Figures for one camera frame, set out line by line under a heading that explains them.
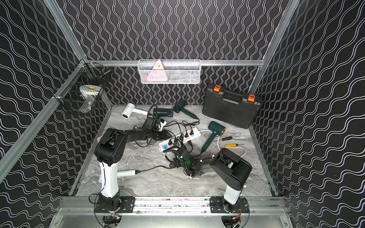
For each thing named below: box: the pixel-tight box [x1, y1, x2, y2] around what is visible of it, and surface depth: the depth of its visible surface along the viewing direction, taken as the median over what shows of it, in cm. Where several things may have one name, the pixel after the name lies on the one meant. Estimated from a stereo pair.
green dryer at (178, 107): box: [172, 99, 199, 120], surface depth 116 cm
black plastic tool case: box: [201, 85, 264, 129], surface depth 95 cm
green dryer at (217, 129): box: [201, 121, 226, 153], surface depth 102 cm
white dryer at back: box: [121, 102, 149, 119], surface depth 115 cm
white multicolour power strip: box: [158, 127, 202, 152], surface depth 97 cm
